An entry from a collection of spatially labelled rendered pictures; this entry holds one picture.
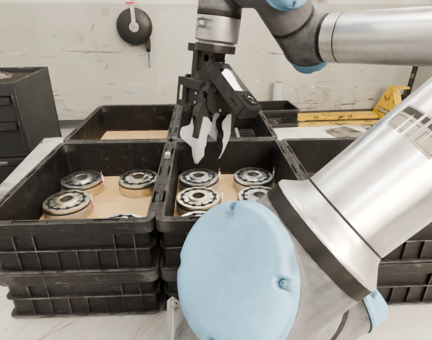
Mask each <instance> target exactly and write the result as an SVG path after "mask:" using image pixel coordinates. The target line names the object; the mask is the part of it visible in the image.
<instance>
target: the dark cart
mask: <svg viewBox="0 0 432 340"><path fill-rule="evenodd" d="M3 71H5V72H9V73H12V74H13V75H12V76H10V77H11V78H4V79H0V184H1V183H2V182H3V181H4V180H5V179H6V178H7V177H8V176H9V175H10V174H11V173H12V172H13V170H14V169H15V168H16V167H17V166H18V165H19V164H20V163H21V162H22V161H23V160H24V159H25V158H26V157H27V156H28V155H29V154H30V153H31V152H32V151H33V150H34V149H35V148H36V147H37V146H38V144H39V143H40V142H41V141H42V140H43V139H44V138H60V137H62V135H61V129H60V125H59V119H58V115H57V109H56V106H55V99H54V96H53V89H52V85H51V79H50V76H49V69H48V67H0V72H1V73H3Z"/></svg>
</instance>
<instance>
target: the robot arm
mask: <svg viewBox="0 0 432 340"><path fill-rule="evenodd" d="M242 8H253V9H255V10H256V12H257V13H258V14H259V16H260V17H261V19H262V21H263V22H264V24H265V25H266V27H267V28H268V30H269V31H270V33H271V34H272V36H273V37H274V39H275V40H276V42H277V43H278V45H279V47H280V48H281V50H282V51H283V53H284V56H285V58H286V59H287V60H288V62H289V63H291V64H292V65H293V67H294V68H295V70H297V71H298V72H300V73H302V74H311V73H313V72H315V71H320V70H321V69H323V68H324V67H325V66H326V65H327V64H328V63H350V64H368V65H403V66H421V67H432V6H422V7H403V8H393V9H374V10H364V11H346V12H336V13H317V12H316V11H315V9H314V6H313V4H312V2H311V0H198V9H197V17H196V32H195V39H197V40H198V42H195V43H192V42H189V43H188V51H193V56H192V70H191V74H186V75H185V76H178V91H177V101H176V104H177V105H181V106H183V107H184V109H187V110H190V111H193V112H192V120H191V122H190V125H187V126H184V127H182V128H181V130H180V136H181V138H182V139H183V140H184V141H185V142H187V143H188V144H189V145H190V146H191V147H192V156H193V159H194V163H196V164H198V163H199V162H200V161H201V159H202V158H203V157H204V155H205V146H206V145H207V135H210V137H212V138H213V139H214V140H216V141H217V147H216V159H220V157H221V155H222V154H223V151H224V150H225V147H226V145H227V143H228V140H229V138H230V134H231V133H232V130H233V126H234V122H235V119H236V116H237V117H238V118H240V119H246V118H255V117H256V115H257V114H258V113H259V111H260V110H261V109H262V106H261V105H260V104H259V102H258V101H257V100H256V99H255V97H254V96H253V95H252V93H251V92H250V91H249V89H248V88H247V87H246V86H245V84H244V83H243V81H241V79H240V78H239V77H238V75H237V74H236V72H235V71H234V70H233V69H232V67H231V66H230V65H229V64H228V63H225V54H229V55H235V52H236V47H235V46H234V45H236V44H238V38H239V33H240V23H241V17H242ZM180 85H183V88H182V99H180V98H179V97H180ZM208 116H211V117H213V121H212V122H211V121H210V120H209V118H208ZM430 222H432V76H431V77H430V78H429V79H428V80H426V81H425V82H424V83H423V84H421V85H420V86H419V87H418V88H417V89H416V90H415V91H413V92H412V93H411V94H410V95H408V96H407V97H406V98H405V99H404V100H403V101H402V102H401V103H399V104H398V105H397V106H395V107H394V108H393V109H392V110H391V111H390V112H389V113H387V114H386V115H385V116H384V117H382V118H381V119H380V120H379V121H378V122H377V123H376V124H374V125H373V126H372V127H370V128H369V129H368V130H367V131H366V132H365V133H364V134H362V135H361V136H360V137H359V138H357V139H356V140H355V141H354V142H353V143H351V145H349V146H348V147H347V148H346V149H344V150H343V151H342V152H341V153H339V155H337V156H336V157H335V158H334V159H332V160H331V161H330V162H329V163H328V164H326V166H324V167H323V168H322V169H321V170H319V171H318V172H317V173H316V174H314V175H313V176H312V177H311V178H310V179H308V180H304V181H296V180H284V179H283V180H281V181H279V182H278V183H277V184H276V185H274V186H273V187H272V188H271V189H270V190H269V191H268V192H267V193H265V194H264V195H263V196H262V197H260V198H259V199H258V200H257V201H256V202H254V201H251V200H239V201H235V202H234V201H231V200H230V201H227V202H222V203H220V204H218V205H216V206H214V207H213V208H211V209H209V210H208V211H207V212H206V213H205V214H204V215H202V216H201V217H200V219H199V220H198V221H197V222H196V223H195V224H194V226H193V227H192V228H191V230H190V232H189V234H188V236H187V238H186V240H185V242H184V245H183V247H182V251H181V254H180V258H181V264H180V267H179V269H178V295H179V300H180V305H181V307H182V311H183V313H184V316H185V318H186V319H185V320H183V321H182V322H181V323H180V325H179V326H178V328H177V330H176V332H175V339H174V340H357V339H359V338H361V337H362V336H363V335H365V334H366V333H372V332H373V331H374V330H375V329H376V326H377V325H378V324H380V323H381V322H383V321H384V320H385V319H386V318H387V315H388V312H389V310H388V306H387V304H386V302H385V300H384V299H383V297H382V296H381V294H380V293H379V292H378V291H377V271H378V266H379V262H380V260H381V259H382V258H383V257H384V256H386V255H387V254H389V253H390V252H391V251H392V250H394V249H396V248H397V247H398V246H399V245H401V244H402V243H404V242H405V241H406V240H407V239H409V238H410V237H412V236H413V235H414V234H415V233H417V232H418V231H420V230H421V229H422V228H423V227H425V226H426V225H428V224H429V223H430Z"/></svg>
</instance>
